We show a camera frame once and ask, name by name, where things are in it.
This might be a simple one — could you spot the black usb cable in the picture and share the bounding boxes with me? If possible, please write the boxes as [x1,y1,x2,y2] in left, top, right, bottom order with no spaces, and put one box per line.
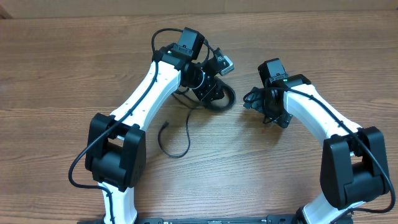
[157,77,236,159]

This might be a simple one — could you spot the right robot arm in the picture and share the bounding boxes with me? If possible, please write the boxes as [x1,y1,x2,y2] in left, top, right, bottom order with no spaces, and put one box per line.
[243,58,396,223]

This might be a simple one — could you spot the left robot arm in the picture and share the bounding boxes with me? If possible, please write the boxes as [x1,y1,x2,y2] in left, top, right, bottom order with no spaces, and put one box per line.
[78,27,236,223]

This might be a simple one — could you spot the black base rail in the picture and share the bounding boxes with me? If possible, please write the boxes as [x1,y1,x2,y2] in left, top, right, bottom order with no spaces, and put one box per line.
[136,215,302,224]

